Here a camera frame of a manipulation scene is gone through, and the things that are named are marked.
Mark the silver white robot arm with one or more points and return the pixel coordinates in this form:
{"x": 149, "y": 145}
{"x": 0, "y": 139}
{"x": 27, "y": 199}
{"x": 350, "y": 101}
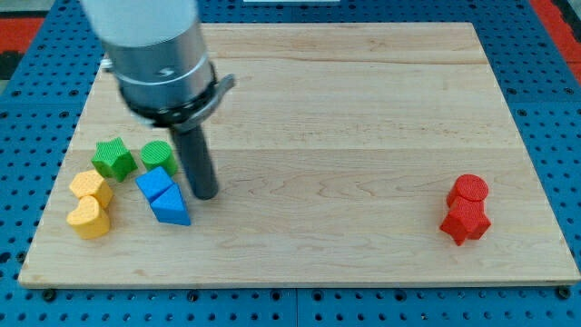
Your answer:
{"x": 159, "y": 58}

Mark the green star block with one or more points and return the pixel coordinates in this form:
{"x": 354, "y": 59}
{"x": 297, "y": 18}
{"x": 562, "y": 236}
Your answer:
{"x": 113, "y": 160}

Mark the red star block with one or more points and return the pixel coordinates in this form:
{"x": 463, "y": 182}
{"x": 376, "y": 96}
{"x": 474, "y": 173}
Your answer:
{"x": 465, "y": 220}

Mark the wooden board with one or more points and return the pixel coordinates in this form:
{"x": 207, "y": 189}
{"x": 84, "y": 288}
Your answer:
{"x": 335, "y": 152}

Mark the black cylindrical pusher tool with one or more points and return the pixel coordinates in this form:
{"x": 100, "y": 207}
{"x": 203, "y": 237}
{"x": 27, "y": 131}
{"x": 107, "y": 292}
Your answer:
{"x": 196, "y": 161}

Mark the blue triangle block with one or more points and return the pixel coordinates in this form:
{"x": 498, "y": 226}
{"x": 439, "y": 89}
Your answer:
{"x": 169, "y": 207}

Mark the green cylinder block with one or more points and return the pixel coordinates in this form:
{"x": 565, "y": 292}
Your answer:
{"x": 159, "y": 154}

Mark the blue cube block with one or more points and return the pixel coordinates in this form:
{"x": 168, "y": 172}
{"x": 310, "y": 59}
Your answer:
{"x": 154, "y": 183}

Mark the red cylinder block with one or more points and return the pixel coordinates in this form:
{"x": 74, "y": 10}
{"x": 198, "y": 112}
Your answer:
{"x": 469, "y": 187}

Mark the yellow hexagon block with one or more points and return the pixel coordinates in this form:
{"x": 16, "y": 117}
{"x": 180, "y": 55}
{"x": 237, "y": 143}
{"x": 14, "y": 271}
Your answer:
{"x": 91, "y": 183}

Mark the yellow heart block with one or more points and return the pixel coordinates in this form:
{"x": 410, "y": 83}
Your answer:
{"x": 89, "y": 219}

